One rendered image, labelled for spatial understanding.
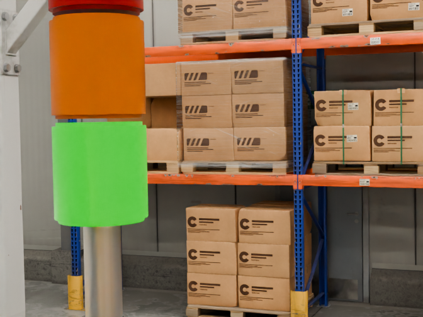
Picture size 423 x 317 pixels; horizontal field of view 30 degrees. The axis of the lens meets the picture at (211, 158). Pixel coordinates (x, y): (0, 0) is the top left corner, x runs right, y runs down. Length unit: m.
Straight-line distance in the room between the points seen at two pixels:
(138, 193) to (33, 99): 10.83
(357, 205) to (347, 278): 0.88
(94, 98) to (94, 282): 0.10
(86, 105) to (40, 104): 10.77
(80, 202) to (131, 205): 0.03
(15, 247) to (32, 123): 8.26
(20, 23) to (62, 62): 2.55
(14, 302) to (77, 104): 2.68
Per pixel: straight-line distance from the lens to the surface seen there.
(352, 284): 9.60
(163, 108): 9.30
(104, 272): 0.42
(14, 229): 3.03
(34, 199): 11.30
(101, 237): 0.42
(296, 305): 8.35
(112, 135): 0.40
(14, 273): 3.05
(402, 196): 9.39
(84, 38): 0.40
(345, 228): 9.49
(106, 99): 0.40
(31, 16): 2.93
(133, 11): 0.42
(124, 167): 0.40
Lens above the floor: 2.22
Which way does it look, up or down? 3 degrees down
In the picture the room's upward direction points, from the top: 1 degrees counter-clockwise
